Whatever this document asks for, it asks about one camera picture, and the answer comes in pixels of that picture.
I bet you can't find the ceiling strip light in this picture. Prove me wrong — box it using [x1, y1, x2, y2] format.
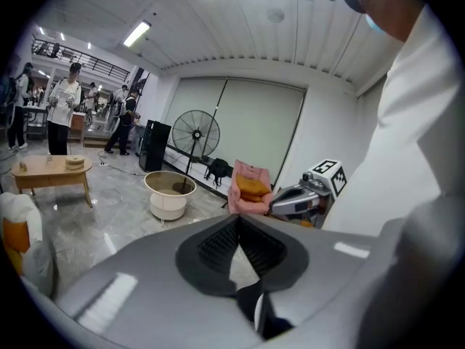
[122, 20, 152, 48]

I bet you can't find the pink armchair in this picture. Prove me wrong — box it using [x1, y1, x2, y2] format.
[227, 159, 274, 217]

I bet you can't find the wooden coffee table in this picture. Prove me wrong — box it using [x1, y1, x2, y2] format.
[10, 154, 94, 209]

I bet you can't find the cream round glass-top side table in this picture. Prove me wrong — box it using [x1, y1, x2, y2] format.
[143, 170, 198, 227]

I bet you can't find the white sofa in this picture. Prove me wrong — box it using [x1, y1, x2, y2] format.
[0, 191, 56, 298]

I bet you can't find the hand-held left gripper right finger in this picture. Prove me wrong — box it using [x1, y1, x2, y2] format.
[238, 214, 310, 294]

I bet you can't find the white roller blind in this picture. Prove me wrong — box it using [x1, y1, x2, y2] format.
[163, 77, 229, 159]
[209, 78, 307, 190]

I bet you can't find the person's head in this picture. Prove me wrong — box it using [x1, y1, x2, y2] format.
[348, 0, 426, 43]

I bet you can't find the black cabinet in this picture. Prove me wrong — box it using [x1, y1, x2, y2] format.
[138, 119, 172, 173]

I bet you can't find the black backpack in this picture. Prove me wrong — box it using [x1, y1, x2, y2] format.
[203, 157, 233, 189]

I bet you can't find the blue face mask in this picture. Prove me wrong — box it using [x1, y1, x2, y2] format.
[365, 12, 387, 36]

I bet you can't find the orange throw pillow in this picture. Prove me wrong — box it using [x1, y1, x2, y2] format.
[1, 217, 31, 268]

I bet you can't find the white window ledge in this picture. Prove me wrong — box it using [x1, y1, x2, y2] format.
[162, 145, 235, 198]

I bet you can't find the round ceiling detector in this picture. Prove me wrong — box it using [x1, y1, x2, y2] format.
[265, 7, 286, 24]

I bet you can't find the wooden side cabinet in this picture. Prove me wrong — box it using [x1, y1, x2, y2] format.
[69, 111, 86, 144]

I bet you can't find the person's white shirt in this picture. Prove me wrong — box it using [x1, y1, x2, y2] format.
[321, 4, 465, 238]

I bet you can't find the black standing fan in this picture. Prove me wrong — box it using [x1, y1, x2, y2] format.
[171, 109, 222, 196]

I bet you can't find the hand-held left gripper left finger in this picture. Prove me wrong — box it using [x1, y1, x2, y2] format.
[176, 214, 241, 298]

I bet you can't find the black balcony railing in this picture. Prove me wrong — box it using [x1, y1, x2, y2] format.
[31, 38, 131, 81]

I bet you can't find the round wooden stack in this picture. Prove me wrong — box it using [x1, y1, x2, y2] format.
[65, 155, 86, 172]

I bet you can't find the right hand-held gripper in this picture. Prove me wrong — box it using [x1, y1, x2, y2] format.
[270, 159, 348, 229]

